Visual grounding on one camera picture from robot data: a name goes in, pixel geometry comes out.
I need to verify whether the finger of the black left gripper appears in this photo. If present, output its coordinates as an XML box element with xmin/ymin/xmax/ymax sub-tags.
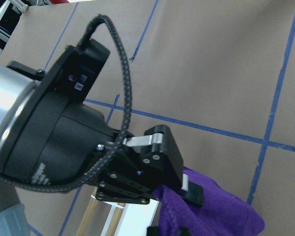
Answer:
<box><xmin>180</xmin><ymin>174</ymin><xmax>204</xmax><ymax>207</ymax></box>

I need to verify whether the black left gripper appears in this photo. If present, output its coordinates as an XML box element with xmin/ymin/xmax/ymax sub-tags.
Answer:
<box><xmin>0</xmin><ymin>45</ymin><xmax>183</xmax><ymax>204</ymax></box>

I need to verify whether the wooden rack bar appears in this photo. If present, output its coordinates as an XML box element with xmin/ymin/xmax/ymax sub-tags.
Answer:
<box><xmin>76</xmin><ymin>187</ymin><xmax>98</xmax><ymax>236</ymax></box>
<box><xmin>102</xmin><ymin>203</ymin><xmax>126</xmax><ymax>236</ymax></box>

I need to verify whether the wooden rack bar inner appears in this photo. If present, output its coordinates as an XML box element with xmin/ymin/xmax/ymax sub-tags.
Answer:
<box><xmin>102</xmin><ymin>203</ymin><xmax>126</xmax><ymax>236</ymax></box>

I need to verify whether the wooden rack bar outer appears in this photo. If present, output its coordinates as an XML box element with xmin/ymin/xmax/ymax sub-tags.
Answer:
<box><xmin>76</xmin><ymin>187</ymin><xmax>98</xmax><ymax>236</ymax></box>

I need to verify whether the purple towel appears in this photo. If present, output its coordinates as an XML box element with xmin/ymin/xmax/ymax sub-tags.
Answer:
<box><xmin>153</xmin><ymin>167</ymin><xmax>266</xmax><ymax>236</ymax></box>

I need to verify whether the white towel rack base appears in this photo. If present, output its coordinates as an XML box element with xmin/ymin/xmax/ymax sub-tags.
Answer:
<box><xmin>101</xmin><ymin>200</ymin><xmax>159</xmax><ymax>236</ymax></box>

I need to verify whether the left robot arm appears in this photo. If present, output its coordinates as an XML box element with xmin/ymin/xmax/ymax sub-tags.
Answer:
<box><xmin>0</xmin><ymin>44</ymin><xmax>204</xmax><ymax>208</ymax></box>

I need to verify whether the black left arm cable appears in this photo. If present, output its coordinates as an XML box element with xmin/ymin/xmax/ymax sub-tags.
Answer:
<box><xmin>0</xmin><ymin>14</ymin><xmax>135</xmax><ymax>195</ymax></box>

